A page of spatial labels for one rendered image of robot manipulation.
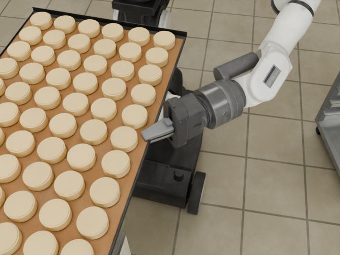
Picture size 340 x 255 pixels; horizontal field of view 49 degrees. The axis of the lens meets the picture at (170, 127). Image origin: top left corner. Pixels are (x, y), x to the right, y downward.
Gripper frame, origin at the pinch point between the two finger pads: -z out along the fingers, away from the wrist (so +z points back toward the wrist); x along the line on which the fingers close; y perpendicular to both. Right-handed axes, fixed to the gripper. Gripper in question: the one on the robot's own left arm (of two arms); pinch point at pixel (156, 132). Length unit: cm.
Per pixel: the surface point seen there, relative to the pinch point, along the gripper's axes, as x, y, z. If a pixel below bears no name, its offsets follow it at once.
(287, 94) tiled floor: -108, -54, 117
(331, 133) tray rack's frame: -94, -15, 106
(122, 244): -25.0, 7.2, -13.8
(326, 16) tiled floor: -108, -97, 190
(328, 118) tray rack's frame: -93, -23, 112
